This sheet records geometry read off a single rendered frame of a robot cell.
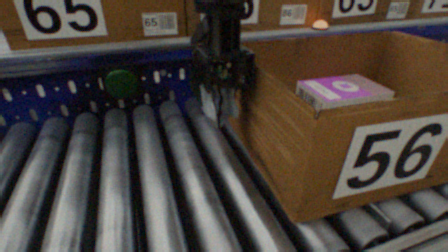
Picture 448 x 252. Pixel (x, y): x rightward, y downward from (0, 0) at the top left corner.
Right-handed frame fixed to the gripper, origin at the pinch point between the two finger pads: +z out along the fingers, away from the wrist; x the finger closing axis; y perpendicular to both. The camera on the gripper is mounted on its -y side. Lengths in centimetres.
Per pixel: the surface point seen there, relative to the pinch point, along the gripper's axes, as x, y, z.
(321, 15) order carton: 42, -29, -12
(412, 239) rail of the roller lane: 17.0, 28.1, 5.8
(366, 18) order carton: 60, -29, -10
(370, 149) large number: 12.1, 22.0, -5.5
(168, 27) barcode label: -3.1, -28.7, -11.2
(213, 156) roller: -1.6, 2.6, 6.3
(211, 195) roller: -5.1, 12.6, 5.5
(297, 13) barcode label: 33.6, -28.6, -12.7
